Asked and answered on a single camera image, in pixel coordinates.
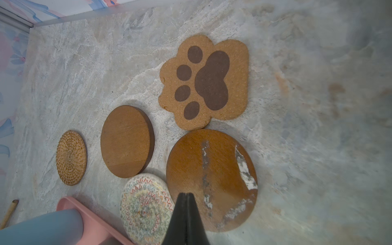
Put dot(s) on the rattan woven round coaster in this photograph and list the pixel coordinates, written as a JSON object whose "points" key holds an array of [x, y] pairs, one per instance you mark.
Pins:
{"points": [[71, 158]]}

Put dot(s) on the light blue mug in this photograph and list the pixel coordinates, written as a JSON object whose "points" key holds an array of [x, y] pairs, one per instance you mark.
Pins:
{"points": [[63, 227]]}

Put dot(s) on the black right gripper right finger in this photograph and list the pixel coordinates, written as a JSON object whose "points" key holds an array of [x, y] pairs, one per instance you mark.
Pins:
{"points": [[195, 232]]}

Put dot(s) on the pink plastic tray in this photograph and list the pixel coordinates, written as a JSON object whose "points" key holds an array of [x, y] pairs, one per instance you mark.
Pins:
{"points": [[95, 230]]}

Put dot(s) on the wooden stick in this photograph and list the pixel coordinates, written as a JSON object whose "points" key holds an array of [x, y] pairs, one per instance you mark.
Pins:
{"points": [[9, 213]]}

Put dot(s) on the multicolour embroidered round coaster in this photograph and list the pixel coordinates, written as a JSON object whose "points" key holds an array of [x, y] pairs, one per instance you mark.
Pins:
{"points": [[146, 208]]}

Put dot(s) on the cork paw print coaster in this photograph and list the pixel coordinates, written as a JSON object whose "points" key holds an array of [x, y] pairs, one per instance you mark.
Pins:
{"points": [[205, 81]]}

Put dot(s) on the plain round wooden coaster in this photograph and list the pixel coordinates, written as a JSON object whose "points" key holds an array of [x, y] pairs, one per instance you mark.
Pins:
{"points": [[127, 141]]}

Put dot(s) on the scratched round wooden coaster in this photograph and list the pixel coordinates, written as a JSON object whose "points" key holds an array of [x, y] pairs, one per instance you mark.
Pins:
{"points": [[219, 172]]}

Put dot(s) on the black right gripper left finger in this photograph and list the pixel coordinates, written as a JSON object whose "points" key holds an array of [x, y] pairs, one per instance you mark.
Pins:
{"points": [[176, 232]]}

